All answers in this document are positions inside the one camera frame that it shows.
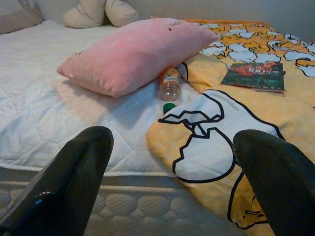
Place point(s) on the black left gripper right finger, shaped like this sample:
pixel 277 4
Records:
pixel 283 186

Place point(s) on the pink plush pillow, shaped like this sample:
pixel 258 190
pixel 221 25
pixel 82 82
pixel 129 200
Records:
pixel 133 54

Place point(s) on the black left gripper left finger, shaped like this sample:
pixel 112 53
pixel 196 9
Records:
pixel 64 186

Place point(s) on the white quilted mattress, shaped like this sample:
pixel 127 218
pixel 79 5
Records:
pixel 37 98

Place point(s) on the cream plush toy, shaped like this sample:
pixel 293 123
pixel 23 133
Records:
pixel 83 14

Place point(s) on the dark red green book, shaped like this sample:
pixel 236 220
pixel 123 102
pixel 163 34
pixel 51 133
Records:
pixel 253 73

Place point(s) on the clear plastic bottle green cap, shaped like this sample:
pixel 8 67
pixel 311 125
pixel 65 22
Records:
pixel 169 88

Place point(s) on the yellow cartoon egg blanket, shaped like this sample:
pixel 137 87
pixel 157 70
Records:
pixel 258 110

